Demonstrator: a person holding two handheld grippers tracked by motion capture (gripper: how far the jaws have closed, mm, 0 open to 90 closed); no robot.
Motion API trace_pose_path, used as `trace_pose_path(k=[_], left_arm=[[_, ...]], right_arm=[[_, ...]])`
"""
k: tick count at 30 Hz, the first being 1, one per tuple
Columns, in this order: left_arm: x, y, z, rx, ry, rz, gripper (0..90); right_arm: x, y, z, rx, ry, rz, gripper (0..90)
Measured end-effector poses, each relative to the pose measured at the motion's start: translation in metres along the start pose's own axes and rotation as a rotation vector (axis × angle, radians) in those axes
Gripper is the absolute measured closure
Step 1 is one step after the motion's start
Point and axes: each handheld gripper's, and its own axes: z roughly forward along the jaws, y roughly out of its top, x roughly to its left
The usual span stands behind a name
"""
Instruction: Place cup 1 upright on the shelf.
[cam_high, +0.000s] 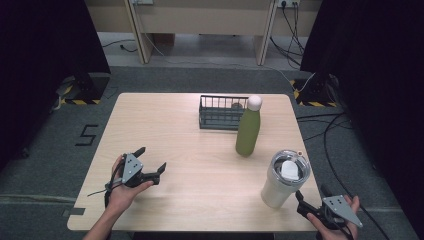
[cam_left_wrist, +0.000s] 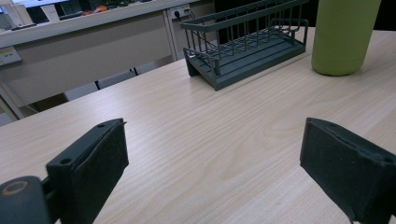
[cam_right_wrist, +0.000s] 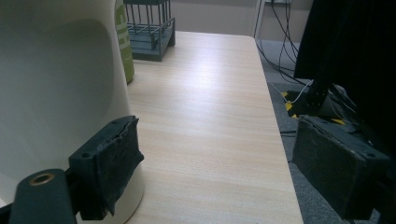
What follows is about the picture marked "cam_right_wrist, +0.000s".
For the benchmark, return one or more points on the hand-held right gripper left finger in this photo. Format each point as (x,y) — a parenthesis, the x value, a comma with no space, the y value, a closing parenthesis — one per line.
(102,168)

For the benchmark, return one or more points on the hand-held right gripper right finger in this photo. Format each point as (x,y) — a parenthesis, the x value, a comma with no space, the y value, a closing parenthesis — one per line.
(333,168)

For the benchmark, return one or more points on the cream white cup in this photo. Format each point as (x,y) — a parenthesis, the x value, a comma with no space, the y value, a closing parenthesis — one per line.
(59,87)

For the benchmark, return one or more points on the yellow black warning tape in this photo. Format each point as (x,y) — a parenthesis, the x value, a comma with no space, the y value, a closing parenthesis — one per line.
(289,106)

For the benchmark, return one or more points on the black metal stand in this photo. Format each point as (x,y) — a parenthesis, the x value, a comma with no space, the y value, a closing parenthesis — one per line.
(319,93)

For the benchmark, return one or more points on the green bottle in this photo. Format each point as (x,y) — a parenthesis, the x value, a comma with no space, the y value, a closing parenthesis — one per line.
(125,46)

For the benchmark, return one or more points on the black curtain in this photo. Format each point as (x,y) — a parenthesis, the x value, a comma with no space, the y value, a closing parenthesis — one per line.
(361,46)

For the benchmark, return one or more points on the white table leg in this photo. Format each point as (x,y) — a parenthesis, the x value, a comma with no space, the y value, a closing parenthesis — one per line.
(257,18)

